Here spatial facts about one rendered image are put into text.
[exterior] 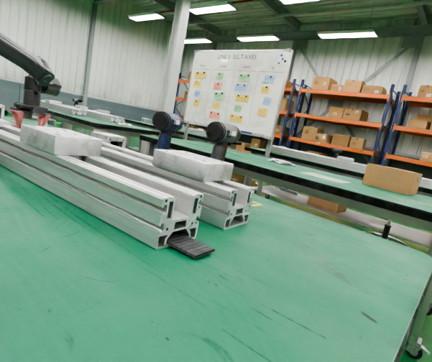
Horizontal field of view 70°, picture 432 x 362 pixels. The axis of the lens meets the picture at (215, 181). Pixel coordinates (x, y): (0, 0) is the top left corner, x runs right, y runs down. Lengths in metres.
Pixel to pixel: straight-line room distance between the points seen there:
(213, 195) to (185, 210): 0.12
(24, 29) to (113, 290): 12.57
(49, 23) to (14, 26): 1.10
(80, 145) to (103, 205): 0.20
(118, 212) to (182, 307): 0.24
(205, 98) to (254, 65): 0.84
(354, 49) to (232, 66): 8.17
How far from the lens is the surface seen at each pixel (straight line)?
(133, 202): 0.52
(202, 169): 0.65
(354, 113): 10.37
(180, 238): 0.53
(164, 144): 1.02
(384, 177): 2.38
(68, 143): 0.73
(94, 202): 0.61
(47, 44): 13.02
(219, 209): 0.65
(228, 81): 4.11
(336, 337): 0.41
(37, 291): 0.40
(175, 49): 9.29
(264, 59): 3.88
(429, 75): 11.20
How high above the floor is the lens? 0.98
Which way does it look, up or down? 10 degrees down
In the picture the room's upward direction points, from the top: 11 degrees clockwise
